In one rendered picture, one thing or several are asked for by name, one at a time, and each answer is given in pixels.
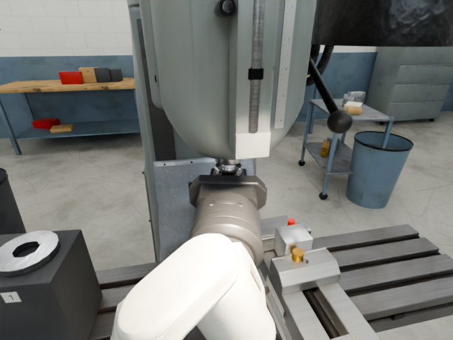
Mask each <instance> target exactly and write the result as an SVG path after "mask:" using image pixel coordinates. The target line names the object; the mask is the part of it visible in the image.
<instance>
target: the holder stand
mask: <svg viewBox="0 0 453 340"><path fill-rule="evenodd" d="M102 297H103V295H102V291H101V288H100V285H99V282H98V279H97V276H96V273H95V270H94V267H93V264H92V261H91V258H90V255H89V252H88V248H87V245H86V242H85V239H84V236H83V233H82V230H81V229H74V230H64V231H34V232H30V233H16V234H6V235H0V340H88V337H89V334H90V331H91V329H92V325H93V323H94V320H95V318H96V314H97V312H98V308H99V305H100V303H101V300H102Z"/></svg>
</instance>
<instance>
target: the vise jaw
mask: <svg viewBox="0 0 453 340"><path fill-rule="evenodd" d="M270 272H271V275H272V278H273V280H274V282H275V284H276V286H277V288H278V290H279V292H280V294H281V295H286V294H290V293H294V292H298V291H303V290H306V289H311V288H315V287H320V286H323V285H329V284H332V283H337V282H339V280H340V275H341V274H340V269H339V267H338V263H337V261H336V259H335V258H334V257H333V255H331V253H330V252H329V251H328V250H327V249H326V247H323V248H316V249H312V250H306V251H304V256H303V261H302V262H295V261H294V260H293V259H292V254H286V255H282V256H276V257H272V258H271V259H270Z"/></svg>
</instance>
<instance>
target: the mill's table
mask: <svg viewBox="0 0 453 340"><path fill-rule="evenodd" d="M323 247H326V249H327V250H328V251H329V252H330V253H331V255H333V257H334V258H335V259H336V261H337V263H338V267H339V269H340V274H341V275H340V280H339V282H338V284H339V285H340V286H341V287H342V289H343V290H344V292H345V293H346V294H347V295H348V297H349V298H350V299H351V301H352V302H353V303H354V305H355V306H356V307H357V309H358V310H359V311H360V313H361V314H362V315H363V317H364V318H365V320H366V321H367V322H368V323H369V325H370V326H371V328H372V329H373V330H374V331H375V332H376V333H378V332H382V331H387V330H390V329H395V328H399V327H404V326H408V325H411V324H416V323H420V322H425V321H428V320H433V319H437V318H442V317H445V316H451V315H453V258H451V257H450V256H449V255H447V254H446V253H445V252H443V251H442V250H441V249H439V248H438V247H437V246H436V245H435V244H433V243H432V242H430V241H429V240H428V239H427V238H426V237H424V236H423V235H421V234H420V233H419V232H418V231H417V230H415V229H414V228H412V227H411V226H410V225H409V224H405V225H397V226H392V227H383V228H379V229H370V230H365V231H357V232H352V233H343V234H338V235H330V236H325V237H317V238H313V243H312V247H311V248H312V249H316V248H323ZM162 262H163V261H160V262H152V263H147V264H139V265H133V266H125V267H120V268H112V269H107V270H102V271H95V273H96V276H97V279H98V282H99V285H100V288H101V291H102V295H103V297H102V300H101V303H100V305H99V308H98V312H97V314H96V318H95V320H94V323H93V325H92V329H91V331H90V334H89V337H88V340H110V339H111V335H112V332H113V325H114V321H115V314H116V310H117V305H118V304H119V303H120V302H122V301H123V300H124V299H125V298H126V297H127V295H128V293H129V292H130V291H131V290H132V289H133V288H134V287H135V286H136V285H137V284H138V283H139V282H140V281H141V280H142V279H143V278H144V277H146V276H147V275H148V274H149V273H151V272H152V271H153V270H154V269H155V268H156V267H157V266H158V265H160V264H161V263H162ZM187 340H207V339H206V338H205V336H203V334H202V333H201V331H200V330H199V328H197V326H196V325H195V326H194V328H193V329H192V330H191V331H190V332H189V333H188V336H187Z"/></svg>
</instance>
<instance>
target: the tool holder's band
mask: <svg viewBox="0 0 453 340"><path fill-rule="evenodd" d="M214 170H215V173H216V174H218V175H239V174H241V173H242V164H241V163H239V164H236V165H235V166H234V167H232V168H225V167H223V166H222V165H221V164H219V163H217V164H215V166H214Z"/></svg>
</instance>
